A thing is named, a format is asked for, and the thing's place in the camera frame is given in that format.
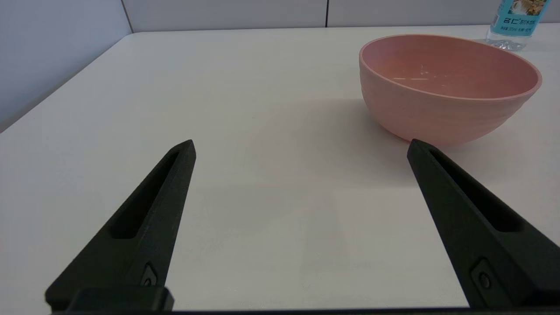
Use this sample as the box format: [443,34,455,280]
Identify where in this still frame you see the pink plastic bowl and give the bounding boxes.
[359,34,543,146]

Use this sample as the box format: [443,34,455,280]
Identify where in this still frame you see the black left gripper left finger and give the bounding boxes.
[45,140,196,312]

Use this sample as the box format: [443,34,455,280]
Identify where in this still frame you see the soda water bottle blue label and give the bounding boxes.
[486,0,551,51]

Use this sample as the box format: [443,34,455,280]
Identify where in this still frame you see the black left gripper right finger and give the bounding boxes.
[406,139,560,309]

